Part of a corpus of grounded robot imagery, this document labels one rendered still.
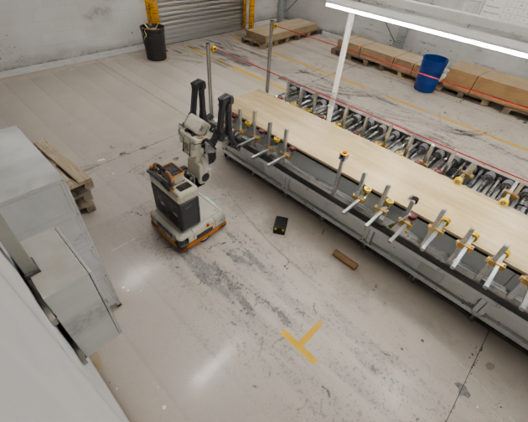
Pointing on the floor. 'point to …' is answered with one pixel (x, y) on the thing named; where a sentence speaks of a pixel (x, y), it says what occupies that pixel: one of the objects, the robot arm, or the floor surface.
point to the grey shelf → (36, 198)
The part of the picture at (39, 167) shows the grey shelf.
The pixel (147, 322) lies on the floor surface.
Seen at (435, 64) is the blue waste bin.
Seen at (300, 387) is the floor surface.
